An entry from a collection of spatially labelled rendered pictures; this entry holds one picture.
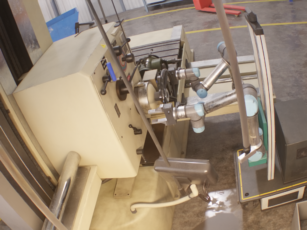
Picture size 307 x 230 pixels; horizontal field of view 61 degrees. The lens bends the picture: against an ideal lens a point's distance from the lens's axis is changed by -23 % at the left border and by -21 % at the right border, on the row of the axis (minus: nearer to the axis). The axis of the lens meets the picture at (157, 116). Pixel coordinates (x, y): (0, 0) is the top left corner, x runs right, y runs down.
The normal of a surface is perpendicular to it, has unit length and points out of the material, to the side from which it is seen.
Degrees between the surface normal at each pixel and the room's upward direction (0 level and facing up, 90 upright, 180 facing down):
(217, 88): 0
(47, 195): 90
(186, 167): 19
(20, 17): 90
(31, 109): 90
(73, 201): 0
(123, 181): 0
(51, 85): 90
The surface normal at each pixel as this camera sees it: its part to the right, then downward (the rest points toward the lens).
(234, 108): -0.13, 0.62
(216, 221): -0.28, -0.77
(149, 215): 0.80, 0.14
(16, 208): 0.95, -0.14
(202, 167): -0.39, -0.51
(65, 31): 0.34, 0.48
